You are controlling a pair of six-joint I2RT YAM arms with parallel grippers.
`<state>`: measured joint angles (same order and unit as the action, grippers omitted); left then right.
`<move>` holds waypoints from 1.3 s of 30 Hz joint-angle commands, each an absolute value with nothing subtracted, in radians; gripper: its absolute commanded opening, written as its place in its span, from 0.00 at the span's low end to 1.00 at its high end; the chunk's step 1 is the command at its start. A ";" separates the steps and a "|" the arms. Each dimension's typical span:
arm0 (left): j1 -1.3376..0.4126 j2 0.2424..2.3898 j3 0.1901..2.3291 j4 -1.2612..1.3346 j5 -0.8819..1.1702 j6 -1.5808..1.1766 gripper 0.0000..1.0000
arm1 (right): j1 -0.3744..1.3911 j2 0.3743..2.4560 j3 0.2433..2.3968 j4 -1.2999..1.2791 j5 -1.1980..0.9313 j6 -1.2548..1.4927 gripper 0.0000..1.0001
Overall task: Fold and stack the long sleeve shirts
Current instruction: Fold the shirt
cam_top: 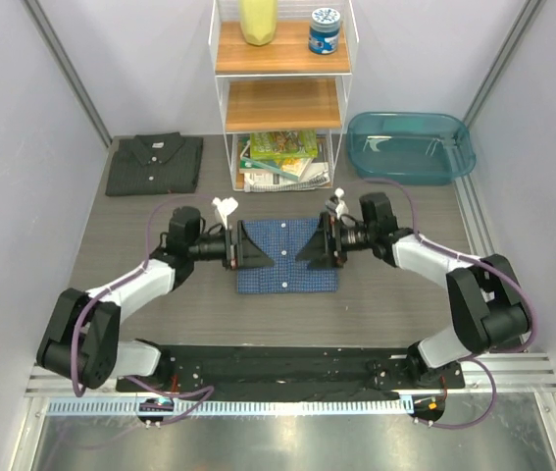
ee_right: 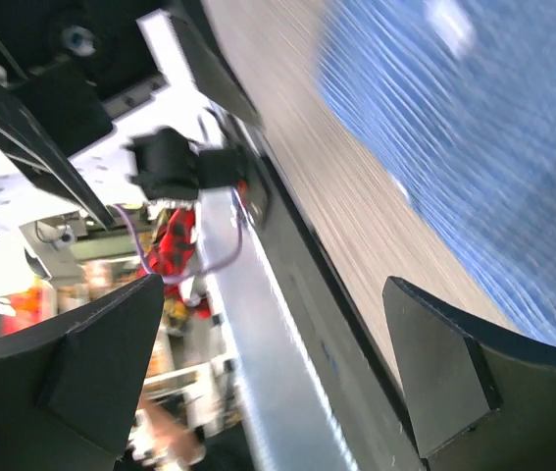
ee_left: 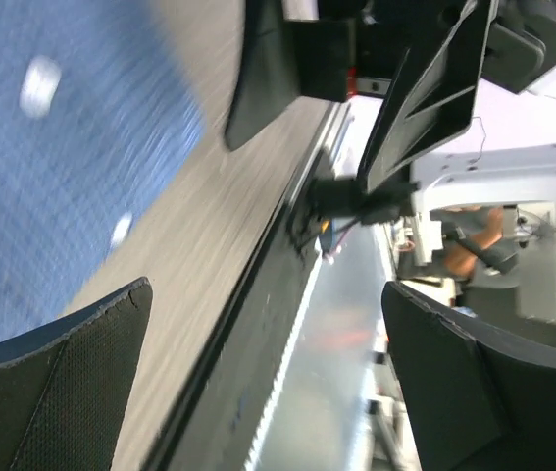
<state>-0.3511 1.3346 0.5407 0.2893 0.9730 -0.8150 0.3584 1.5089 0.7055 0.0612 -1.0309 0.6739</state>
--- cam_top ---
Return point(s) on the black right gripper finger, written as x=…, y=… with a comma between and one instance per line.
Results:
x=315, y=248
x=320, y=263

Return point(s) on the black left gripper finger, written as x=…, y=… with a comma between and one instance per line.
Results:
x=253, y=234
x=254, y=262

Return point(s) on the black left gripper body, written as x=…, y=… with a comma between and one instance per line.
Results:
x=217, y=247

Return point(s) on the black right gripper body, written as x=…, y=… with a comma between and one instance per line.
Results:
x=346, y=239

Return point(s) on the blue plaid long sleeve shirt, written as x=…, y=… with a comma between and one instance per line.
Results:
x=282, y=240

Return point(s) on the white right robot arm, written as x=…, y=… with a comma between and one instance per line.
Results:
x=486, y=306

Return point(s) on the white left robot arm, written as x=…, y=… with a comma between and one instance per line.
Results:
x=82, y=339

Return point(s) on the stack of books and papers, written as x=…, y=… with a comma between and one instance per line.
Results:
x=296, y=174

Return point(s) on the folded dark grey shirt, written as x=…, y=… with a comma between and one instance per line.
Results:
x=154, y=164

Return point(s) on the green picture book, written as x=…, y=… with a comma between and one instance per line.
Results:
x=283, y=144

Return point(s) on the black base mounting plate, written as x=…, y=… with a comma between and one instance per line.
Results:
x=295, y=374

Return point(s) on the teal plastic basin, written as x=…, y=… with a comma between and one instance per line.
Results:
x=410, y=148

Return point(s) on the blue jar with lid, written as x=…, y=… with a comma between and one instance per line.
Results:
x=324, y=31

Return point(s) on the yellow vase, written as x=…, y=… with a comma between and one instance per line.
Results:
x=258, y=20

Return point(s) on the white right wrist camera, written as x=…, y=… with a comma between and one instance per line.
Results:
x=336, y=205

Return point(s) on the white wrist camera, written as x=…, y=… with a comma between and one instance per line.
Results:
x=336, y=205
x=223, y=209

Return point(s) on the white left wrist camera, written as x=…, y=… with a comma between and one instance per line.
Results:
x=223, y=209

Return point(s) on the white wire wooden shelf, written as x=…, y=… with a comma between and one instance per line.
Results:
x=283, y=85

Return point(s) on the white slotted cable duct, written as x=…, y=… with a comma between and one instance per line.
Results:
x=145, y=406

